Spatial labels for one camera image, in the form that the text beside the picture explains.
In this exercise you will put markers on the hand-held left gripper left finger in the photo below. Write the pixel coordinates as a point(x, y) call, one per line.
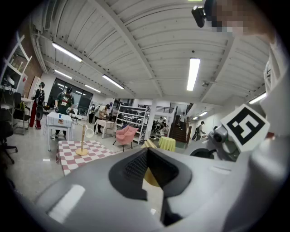
point(86, 192)

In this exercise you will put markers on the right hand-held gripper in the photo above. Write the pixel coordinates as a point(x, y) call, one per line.
point(245, 127)

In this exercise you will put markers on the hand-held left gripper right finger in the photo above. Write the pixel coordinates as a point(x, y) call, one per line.
point(210, 192)

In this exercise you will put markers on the wooden staircase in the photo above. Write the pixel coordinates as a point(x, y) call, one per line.
point(180, 133)

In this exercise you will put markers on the yellow-green fluted stool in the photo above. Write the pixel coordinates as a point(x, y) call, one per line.
point(167, 143)

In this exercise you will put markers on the pink checkered cloth table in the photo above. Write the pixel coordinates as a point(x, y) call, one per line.
point(90, 156)

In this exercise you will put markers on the wooden mug stand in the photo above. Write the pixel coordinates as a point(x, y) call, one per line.
point(82, 150)

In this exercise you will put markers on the white mug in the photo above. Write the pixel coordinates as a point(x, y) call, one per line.
point(89, 131)

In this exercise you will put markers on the pink armchair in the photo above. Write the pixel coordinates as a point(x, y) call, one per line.
point(125, 136)

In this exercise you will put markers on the beige cloth table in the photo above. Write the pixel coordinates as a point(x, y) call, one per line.
point(106, 124)

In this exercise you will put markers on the white metal shelving rack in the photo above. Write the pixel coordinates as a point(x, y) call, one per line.
point(132, 117)

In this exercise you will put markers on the white grid cloth table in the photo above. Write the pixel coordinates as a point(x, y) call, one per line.
point(56, 123)

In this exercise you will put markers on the ceiling tube light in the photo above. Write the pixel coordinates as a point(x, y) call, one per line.
point(113, 82)
point(63, 74)
point(257, 98)
point(93, 88)
point(66, 52)
point(193, 74)

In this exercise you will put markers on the black folding chair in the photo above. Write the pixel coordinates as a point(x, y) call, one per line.
point(73, 115)

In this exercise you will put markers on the black office chair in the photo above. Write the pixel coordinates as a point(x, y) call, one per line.
point(6, 138)

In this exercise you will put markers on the person's white shirt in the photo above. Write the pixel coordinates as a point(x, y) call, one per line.
point(275, 90)

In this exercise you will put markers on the black armrest chair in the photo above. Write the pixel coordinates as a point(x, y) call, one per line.
point(20, 113)

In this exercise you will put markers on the dark window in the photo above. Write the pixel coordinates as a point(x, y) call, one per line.
point(53, 90)

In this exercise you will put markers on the person's head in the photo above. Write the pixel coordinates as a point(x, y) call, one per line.
point(240, 15)

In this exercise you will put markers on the black head camera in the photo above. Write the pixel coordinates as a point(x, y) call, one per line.
point(199, 13)

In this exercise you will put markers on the white wall shelf unit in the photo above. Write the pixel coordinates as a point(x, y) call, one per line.
point(13, 65)

